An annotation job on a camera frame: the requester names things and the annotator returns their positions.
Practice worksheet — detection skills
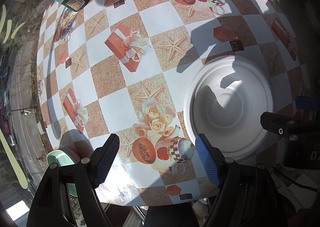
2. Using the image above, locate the patterned checkered tablecloth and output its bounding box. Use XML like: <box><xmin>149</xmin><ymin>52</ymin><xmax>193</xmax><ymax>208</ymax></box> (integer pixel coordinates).
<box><xmin>37</xmin><ymin>0</ymin><xmax>309</xmax><ymax>205</ymax></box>

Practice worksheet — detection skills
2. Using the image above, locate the white bowl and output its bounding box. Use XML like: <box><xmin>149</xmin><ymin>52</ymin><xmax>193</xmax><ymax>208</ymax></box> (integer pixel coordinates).
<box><xmin>183</xmin><ymin>55</ymin><xmax>274</xmax><ymax>160</ymax></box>

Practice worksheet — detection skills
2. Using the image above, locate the green plastic plate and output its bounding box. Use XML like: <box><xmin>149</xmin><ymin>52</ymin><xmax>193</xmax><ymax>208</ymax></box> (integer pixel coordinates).
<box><xmin>46</xmin><ymin>149</ymin><xmax>79</xmax><ymax>198</ymax></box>

